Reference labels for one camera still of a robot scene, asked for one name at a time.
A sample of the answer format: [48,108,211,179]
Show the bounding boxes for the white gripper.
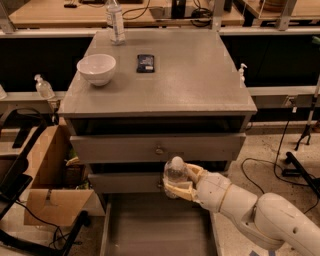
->
[164,163,231,213]

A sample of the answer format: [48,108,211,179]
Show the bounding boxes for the clear water bottle white cap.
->
[163,156,188,199]

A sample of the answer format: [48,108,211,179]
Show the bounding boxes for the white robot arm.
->
[163,157,320,256]

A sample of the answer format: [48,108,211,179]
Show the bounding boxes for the grey top drawer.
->
[70,133,246,163]

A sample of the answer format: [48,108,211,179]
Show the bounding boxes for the grey open bottom drawer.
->
[100,193,218,256]

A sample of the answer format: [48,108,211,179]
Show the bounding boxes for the grey middle drawer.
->
[88,172,163,194]

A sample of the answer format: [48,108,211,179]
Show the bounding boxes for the grey drawer cabinet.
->
[58,27,258,256]

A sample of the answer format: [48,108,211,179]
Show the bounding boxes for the white pump dispenser bottle right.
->
[238,63,247,87]

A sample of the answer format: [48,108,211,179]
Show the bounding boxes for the clear pump dispenser bottle left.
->
[34,74,55,100]

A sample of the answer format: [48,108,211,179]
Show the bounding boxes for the clear labelled water bottle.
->
[106,0,126,45]

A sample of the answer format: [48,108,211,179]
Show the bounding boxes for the black stand base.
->
[282,152,320,199]

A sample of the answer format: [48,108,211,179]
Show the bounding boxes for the dark blue snack packet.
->
[136,54,155,73]

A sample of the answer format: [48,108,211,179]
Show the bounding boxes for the open cardboard box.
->
[27,126,93,226]

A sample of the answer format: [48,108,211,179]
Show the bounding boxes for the white ceramic bowl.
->
[77,54,117,86]

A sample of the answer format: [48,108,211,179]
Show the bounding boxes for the wooden workbench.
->
[9,0,246,29]

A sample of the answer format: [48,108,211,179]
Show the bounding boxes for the black floor cable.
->
[240,99,320,214]

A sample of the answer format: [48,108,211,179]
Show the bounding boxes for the black chair frame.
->
[0,107,92,256]

